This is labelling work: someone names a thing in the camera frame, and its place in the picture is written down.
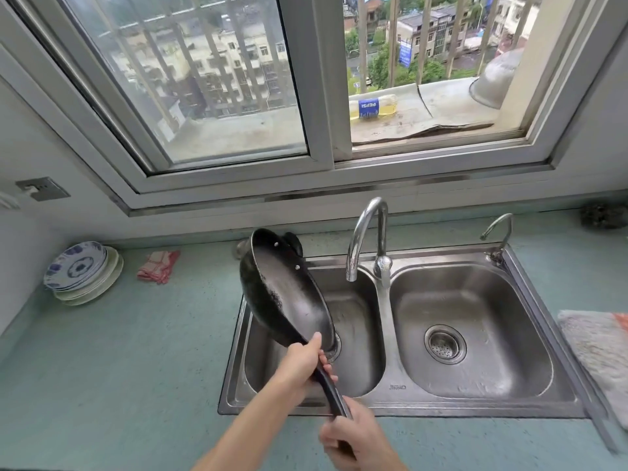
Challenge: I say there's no person's left hand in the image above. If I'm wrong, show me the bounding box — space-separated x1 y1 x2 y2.
274 331 340 391

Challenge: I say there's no red checkered cloth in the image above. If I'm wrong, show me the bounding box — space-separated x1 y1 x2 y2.
137 249 181 285

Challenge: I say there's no metal bowl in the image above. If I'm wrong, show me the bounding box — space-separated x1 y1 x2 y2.
469 48 525 110

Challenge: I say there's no grey wall socket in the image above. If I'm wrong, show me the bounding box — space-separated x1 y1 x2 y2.
15 177 71 203

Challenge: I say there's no round metal drain strainer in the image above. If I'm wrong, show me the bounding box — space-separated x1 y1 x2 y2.
424 324 468 365

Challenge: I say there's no person's right hand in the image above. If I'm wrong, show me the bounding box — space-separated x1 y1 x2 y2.
318 396 409 471

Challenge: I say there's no worn grey sill sheet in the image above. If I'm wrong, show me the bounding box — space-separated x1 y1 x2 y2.
350 78 496 146

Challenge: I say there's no plastic bottle with blue label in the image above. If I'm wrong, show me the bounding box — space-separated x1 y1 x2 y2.
349 94 399 121

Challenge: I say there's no stack of blue patterned plates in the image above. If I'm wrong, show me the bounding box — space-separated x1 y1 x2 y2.
43 241 124 307

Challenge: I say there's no dark scouring pad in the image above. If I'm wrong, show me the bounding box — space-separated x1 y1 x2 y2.
580 202 617 229

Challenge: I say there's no person's left forearm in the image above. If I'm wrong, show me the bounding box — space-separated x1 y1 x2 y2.
190 380 301 471

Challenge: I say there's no metal sink drain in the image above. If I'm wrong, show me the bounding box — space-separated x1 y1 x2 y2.
324 331 342 364

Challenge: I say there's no tall chrome kitchen faucet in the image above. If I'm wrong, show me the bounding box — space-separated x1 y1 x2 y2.
345 197 393 290

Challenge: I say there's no sliding glass window sash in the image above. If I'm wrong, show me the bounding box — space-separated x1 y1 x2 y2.
20 0 340 178

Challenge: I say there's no small chrome faucet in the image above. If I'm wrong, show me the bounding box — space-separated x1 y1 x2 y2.
480 213 514 266

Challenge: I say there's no grey aluminium window frame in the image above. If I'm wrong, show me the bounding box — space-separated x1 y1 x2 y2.
0 0 628 217

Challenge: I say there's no row of window guard bars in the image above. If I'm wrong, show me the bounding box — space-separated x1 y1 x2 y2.
113 0 540 157

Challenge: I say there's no stainless steel double sink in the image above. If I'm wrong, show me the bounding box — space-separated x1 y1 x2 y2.
217 242 589 420

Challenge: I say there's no grey and orange towel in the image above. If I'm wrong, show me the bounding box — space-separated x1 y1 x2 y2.
557 310 628 432

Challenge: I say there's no black frying pan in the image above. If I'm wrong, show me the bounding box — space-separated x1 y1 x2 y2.
239 228 354 420

